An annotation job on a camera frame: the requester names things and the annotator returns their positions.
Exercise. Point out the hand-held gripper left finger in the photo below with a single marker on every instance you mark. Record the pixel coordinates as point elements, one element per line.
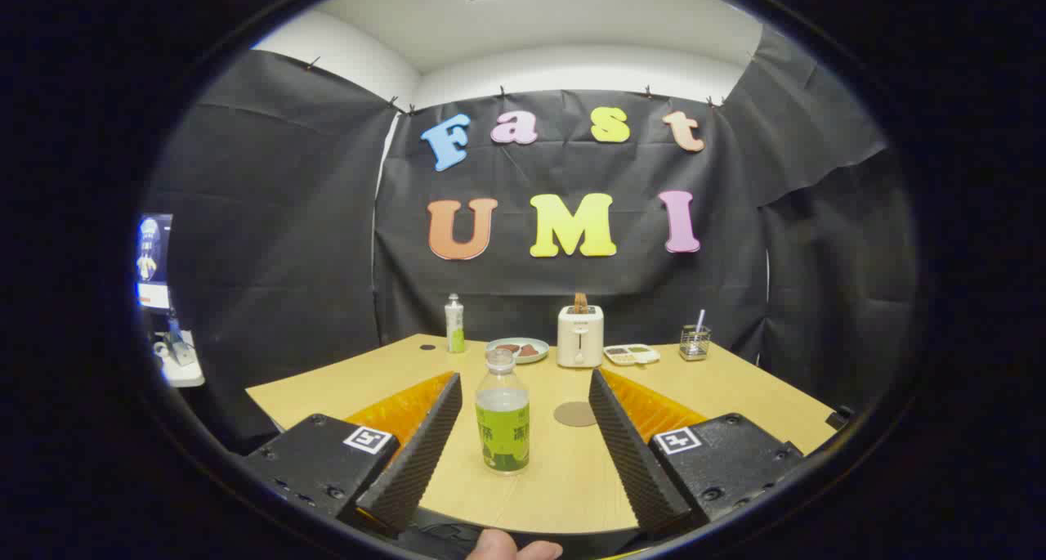
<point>421,454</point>

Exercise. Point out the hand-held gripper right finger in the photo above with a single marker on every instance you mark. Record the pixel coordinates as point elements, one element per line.
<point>633,454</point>

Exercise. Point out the brown round coaster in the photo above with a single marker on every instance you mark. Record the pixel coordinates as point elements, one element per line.
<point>572,414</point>

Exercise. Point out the green label juice bottle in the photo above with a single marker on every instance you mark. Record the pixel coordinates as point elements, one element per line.
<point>502,429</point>

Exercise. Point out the small white green bottle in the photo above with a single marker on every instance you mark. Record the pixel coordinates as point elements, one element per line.
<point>454,331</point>

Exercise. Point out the white divided dish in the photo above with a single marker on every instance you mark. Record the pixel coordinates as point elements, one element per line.
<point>631,355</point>

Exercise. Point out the wooden table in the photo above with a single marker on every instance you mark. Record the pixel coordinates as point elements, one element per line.
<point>539,495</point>

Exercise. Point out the pale green plate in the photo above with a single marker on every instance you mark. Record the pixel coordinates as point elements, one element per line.
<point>498,357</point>

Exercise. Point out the white toaster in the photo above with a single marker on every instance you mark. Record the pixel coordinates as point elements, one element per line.
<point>580,339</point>

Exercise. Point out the white straw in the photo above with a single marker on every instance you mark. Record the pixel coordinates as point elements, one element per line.
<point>700,319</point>

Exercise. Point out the brown toast slice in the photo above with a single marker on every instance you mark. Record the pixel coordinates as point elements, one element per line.
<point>581,302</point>

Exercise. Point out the black object at table edge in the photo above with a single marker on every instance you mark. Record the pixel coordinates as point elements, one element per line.
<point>840,417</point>

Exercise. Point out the white side table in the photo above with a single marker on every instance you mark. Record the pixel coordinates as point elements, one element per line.
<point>186,374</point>

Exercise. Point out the black backdrop cloth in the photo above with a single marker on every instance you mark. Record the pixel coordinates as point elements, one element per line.
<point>286,217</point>

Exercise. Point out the computer monitor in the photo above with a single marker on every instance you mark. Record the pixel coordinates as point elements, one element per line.
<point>154,257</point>

